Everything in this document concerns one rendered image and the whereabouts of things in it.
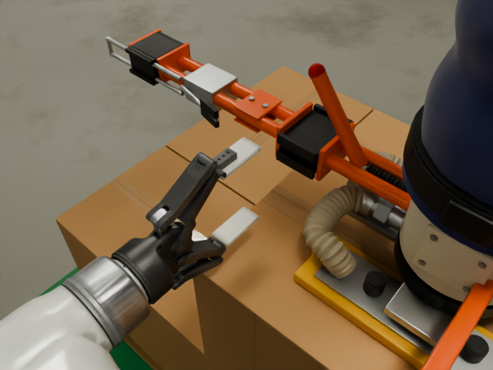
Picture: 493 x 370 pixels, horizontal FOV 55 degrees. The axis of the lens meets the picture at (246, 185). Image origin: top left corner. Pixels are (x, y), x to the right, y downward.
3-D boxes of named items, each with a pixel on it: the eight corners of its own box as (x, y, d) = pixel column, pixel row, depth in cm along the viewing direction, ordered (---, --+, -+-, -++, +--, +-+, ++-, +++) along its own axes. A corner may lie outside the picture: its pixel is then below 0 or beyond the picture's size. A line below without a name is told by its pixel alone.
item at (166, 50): (191, 67, 89) (189, 43, 85) (162, 84, 85) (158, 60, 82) (161, 51, 93) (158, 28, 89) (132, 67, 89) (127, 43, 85)
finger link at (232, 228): (226, 245, 66) (226, 248, 66) (259, 216, 69) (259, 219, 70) (210, 233, 67) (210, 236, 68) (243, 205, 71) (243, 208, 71)
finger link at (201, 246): (182, 257, 57) (177, 267, 57) (231, 250, 67) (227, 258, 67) (161, 239, 59) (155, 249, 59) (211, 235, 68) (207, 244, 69)
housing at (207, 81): (240, 98, 83) (239, 75, 80) (213, 116, 80) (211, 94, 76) (210, 82, 86) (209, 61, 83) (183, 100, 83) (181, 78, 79)
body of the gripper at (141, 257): (100, 242, 53) (163, 195, 58) (115, 283, 59) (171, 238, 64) (144, 281, 49) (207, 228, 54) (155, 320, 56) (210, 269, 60)
